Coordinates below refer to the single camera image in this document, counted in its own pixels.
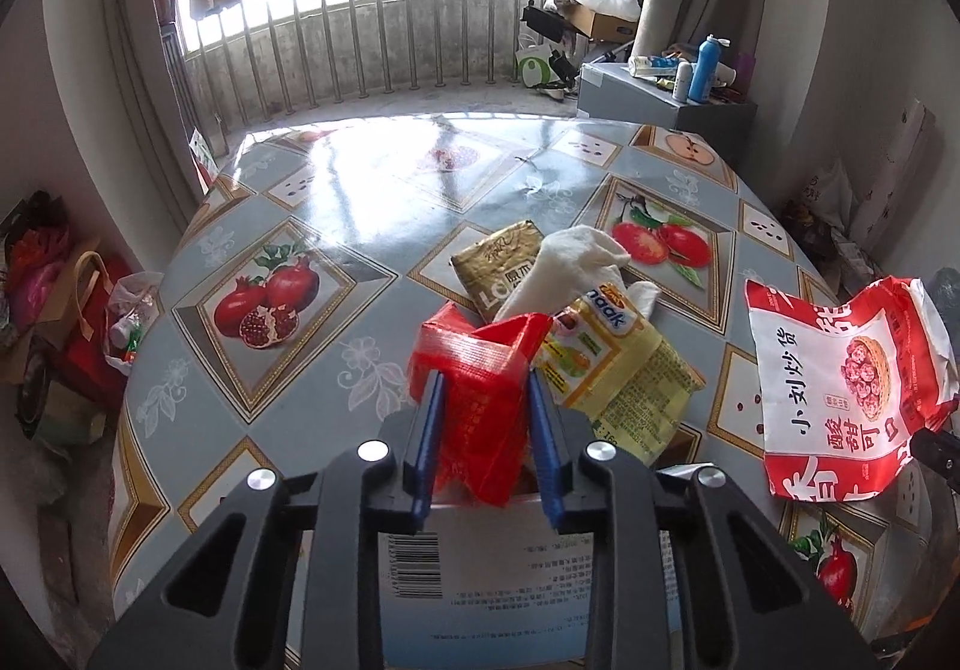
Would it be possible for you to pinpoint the yellow snack packet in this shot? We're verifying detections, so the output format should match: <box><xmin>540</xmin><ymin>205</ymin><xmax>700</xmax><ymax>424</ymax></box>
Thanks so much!
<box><xmin>535</xmin><ymin>283</ymin><xmax>704</xmax><ymax>465</ymax></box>

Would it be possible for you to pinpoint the red white snack bag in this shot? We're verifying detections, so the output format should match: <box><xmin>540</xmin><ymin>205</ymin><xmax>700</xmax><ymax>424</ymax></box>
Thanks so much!
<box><xmin>745</xmin><ymin>277</ymin><xmax>958</xmax><ymax>503</ymax></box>

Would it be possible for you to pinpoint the red plastic wrapper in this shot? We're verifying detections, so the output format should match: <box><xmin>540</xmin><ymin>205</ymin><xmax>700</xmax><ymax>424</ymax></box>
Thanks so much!
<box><xmin>407</xmin><ymin>303</ymin><xmax>551</xmax><ymax>507</ymax></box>

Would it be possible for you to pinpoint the white blue medicine box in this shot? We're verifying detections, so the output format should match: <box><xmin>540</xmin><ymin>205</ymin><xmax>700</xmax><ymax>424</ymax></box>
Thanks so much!
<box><xmin>374</xmin><ymin>462</ymin><xmax>723</xmax><ymax>670</ymax></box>

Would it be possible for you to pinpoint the gold coffee packet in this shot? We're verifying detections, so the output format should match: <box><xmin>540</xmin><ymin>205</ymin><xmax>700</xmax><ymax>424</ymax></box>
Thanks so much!
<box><xmin>451</xmin><ymin>220</ymin><xmax>544</xmax><ymax>322</ymax></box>

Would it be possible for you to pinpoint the fruit print tablecloth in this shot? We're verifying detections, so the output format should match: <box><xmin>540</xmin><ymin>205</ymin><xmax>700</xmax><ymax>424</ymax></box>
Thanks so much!
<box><xmin>109</xmin><ymin>114</ymin><xmax>929</xmax><ymax>638</ymax></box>

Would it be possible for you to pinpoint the white cloth glove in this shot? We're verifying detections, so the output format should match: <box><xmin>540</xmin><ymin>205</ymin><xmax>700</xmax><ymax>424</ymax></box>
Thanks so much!
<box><xmin>494</xmin><ymin>225</ymin><xmax>659</xmax><ymax>322</ymax></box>

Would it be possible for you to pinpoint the pink rolled mat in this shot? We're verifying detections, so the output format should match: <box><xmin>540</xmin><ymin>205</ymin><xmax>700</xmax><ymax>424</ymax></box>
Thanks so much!
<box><xmin>848</xmin><ymin>101</ymin><xmax>935</xmax><ymax>252</ymax></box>

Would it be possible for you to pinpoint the clutter pile in corner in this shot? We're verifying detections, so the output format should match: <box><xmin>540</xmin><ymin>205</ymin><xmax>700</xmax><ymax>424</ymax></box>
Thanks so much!
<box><xmin>779</xmin><ymin>160</ymin><xmax>882</xmax><ymax>301</ymax></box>

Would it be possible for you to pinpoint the red gift bag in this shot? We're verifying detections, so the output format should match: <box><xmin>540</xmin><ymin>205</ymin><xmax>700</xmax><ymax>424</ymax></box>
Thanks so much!
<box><xmin>41</xmin><ymin>247</ymin><xmax>128</xmax><ymax>415</ymax></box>

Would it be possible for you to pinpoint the dark grey side cabinet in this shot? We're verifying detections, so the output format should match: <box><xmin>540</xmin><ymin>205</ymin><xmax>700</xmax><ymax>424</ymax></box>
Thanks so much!
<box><xmin>578</xmin><ymin>62</ymin><xmax>757</xmax><ymax>169</ymax></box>

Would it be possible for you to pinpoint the cardboard box on balcony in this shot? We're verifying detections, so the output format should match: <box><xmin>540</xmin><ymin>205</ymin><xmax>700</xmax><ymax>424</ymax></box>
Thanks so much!
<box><xmin>560</xmin><ymin>4</ymin><xmax>638</xmax><ymax>44</ymax></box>

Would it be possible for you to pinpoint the blue spray bottle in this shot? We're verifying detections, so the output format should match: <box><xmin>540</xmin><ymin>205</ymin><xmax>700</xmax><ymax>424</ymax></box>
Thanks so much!
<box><xmin>686</xmin><ymin>34</ymin><xmax>731</xmax><ymax>104</ymax></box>

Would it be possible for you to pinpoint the metal balcony railing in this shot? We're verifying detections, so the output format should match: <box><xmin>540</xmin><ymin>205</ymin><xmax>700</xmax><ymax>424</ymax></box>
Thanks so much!
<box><xmin>161</xmin><ymin>0</ymin><xmax>544</xmax><ymax>140</ymax></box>

